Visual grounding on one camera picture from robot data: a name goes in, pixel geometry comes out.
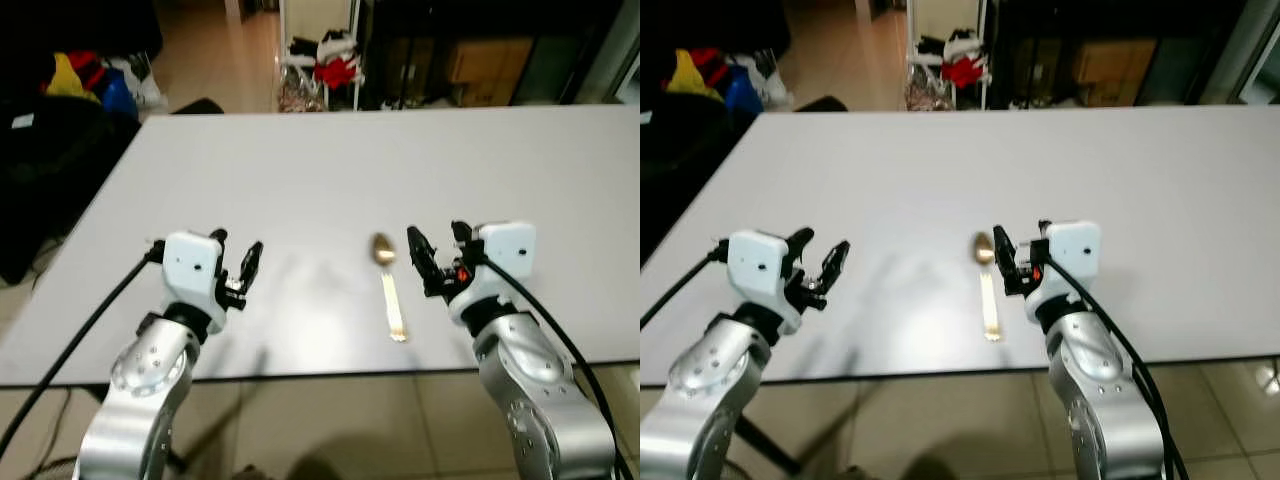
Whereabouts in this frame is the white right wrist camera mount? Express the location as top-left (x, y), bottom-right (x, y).
top-left (1020, 220), bottom-right (1102, 323)
top-left (448, 221), bottom-right (537, 326)

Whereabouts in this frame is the blue bag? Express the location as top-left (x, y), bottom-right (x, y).
top-left (725, 68), bottom-right (766, 113)
top-left (100, 72), bottom-right (139, 119)

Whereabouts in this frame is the large black bag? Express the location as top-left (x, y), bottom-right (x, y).
top-left (640, 90), bottom-right (763, 266)
top-left (0, 95), bottom-right (143, 286)

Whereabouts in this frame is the gold spoon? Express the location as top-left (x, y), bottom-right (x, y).
top-left (973, 231), bottom-right (1003, 343)
top-left (371, 233), bottom-right (409, 343)

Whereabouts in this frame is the dark glass cabinet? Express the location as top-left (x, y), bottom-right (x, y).
top-left (360, 0), bottom-right (621, 111)
top-left (990, 0), bottom-right (1241, 109)

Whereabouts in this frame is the black and white garment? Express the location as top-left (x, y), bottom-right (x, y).
top-left (915, 28), bottom-right (986, 63)
top-left (288, 30), bottom-right (359, 66)

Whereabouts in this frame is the red garment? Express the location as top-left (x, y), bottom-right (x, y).
top-left (313, 57), bottom-right (359, 89)
top-left (942, 57), bottom-right (989, 89)

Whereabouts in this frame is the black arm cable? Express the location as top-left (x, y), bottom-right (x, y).
top-left (0, 240), bottom-right (167, 461)
top-left (468, 252), bottom-right (637, 480)
top-left (640, 238), bottom-right (731, 329)
top-left (1044, 255), bottom-right (1189, 480)

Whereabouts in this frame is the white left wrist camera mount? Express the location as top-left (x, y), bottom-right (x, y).
top-left (727, 230), bottom-right (802, 335)
top-left (162, 231), bottom-right (227, 309)

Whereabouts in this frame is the white metal rack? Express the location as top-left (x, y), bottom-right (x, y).
top-left (905, 0), bottom-right (991, 111)
top-left (277, 0), bottom-right (363, 111)

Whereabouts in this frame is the red cloth beside yellow cloth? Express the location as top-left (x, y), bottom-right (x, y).
top-left (690, 47), bottom-right (736, 89)
top-left (68, 50), bottom-right (109, 91)

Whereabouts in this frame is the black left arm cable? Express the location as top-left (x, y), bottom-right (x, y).
top-left (640, 238), bottom-right (731, 329)
top-left (0, 240), bottom-right (167, 461)

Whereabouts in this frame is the brown patterned bag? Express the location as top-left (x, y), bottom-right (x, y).
top-left (277, 68), bottom-right (326, 113)
top-left (905, 68), bottom-right (951, 111)

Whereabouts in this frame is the large cardboard box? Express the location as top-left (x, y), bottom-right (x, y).
top-left (1073, 38), bottom-right (1159, 83)
top-left (447, 38), bottom-right (534, 83)

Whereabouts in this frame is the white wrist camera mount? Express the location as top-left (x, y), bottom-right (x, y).
top-left (162, 231), bottom-right (227, 309)
top-left (448, 221), bottom-right (537, 326)
top-left (1020, 220), bottom-right (1102, 323)
top-left (727, 230), bottom-right (802, 335)

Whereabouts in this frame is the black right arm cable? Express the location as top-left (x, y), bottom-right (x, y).
top-left (1044, 255), bottom-right (1189, 480)
top-left (468, 252), bottom-right (637, 480)

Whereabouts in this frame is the white plastic bag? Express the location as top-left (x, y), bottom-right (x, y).
top-left (110, 55), bottom-right (166, 109)
top-left (745, 50), bottom-right (791, 106)

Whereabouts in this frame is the black table leg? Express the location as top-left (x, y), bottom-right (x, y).
top-left (735, 415), bottom-right (803, 476)

